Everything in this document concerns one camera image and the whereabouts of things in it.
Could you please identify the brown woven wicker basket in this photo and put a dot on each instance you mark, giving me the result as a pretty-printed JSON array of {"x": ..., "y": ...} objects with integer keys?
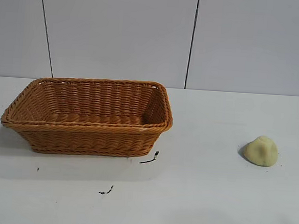
[{"x": 86, "y": 138}]

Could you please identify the pale yellow egg yolk pastry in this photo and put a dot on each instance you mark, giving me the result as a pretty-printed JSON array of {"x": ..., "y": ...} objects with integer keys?
[{"x": 260, "y": 153}]

